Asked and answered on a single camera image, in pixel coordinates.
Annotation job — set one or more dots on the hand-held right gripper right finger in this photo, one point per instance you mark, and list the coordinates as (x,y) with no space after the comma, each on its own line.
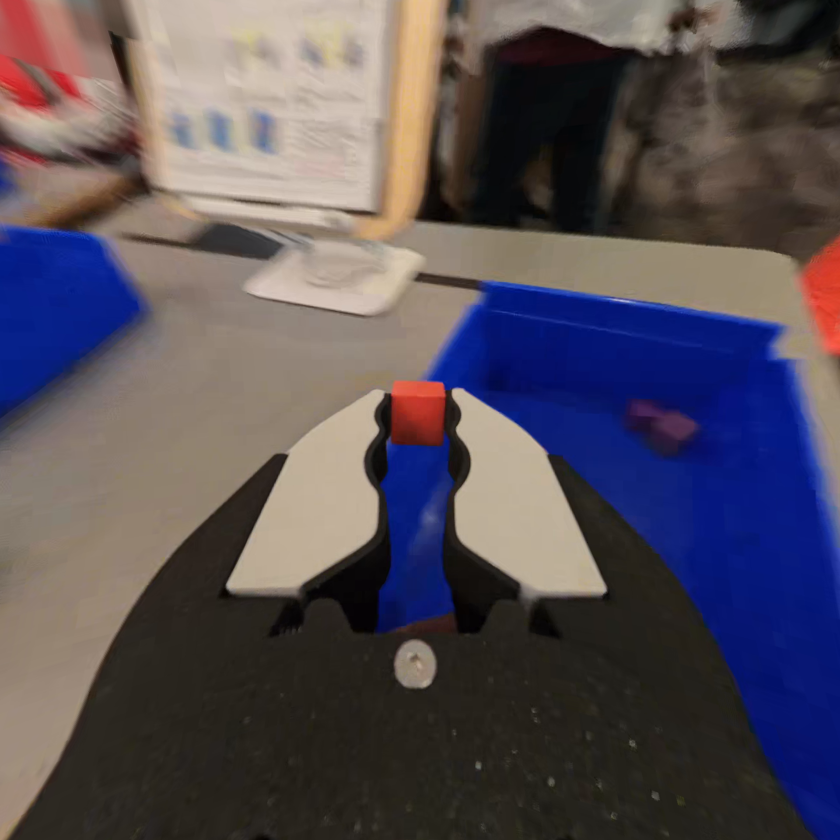
(525,518)

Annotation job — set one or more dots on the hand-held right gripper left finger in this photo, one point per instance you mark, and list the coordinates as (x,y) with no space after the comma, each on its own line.
(315,518)

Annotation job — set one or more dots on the blue plastic bin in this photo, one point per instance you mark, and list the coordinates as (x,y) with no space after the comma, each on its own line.
(59,308)
(656,525)

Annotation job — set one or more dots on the red wooden cube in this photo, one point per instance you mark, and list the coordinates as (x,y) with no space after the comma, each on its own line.
(418,413)

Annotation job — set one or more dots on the purple wooden cube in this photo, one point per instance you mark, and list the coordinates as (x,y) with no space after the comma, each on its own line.
(638,415)
(676,430)

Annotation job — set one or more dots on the orange traffic cone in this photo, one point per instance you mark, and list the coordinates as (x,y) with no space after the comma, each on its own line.
(823,295)

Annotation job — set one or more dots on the printed instruction sheet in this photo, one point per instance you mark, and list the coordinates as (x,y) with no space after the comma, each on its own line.
(262,98)

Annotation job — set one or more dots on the white document stand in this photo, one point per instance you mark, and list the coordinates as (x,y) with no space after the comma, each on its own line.
(417,98)

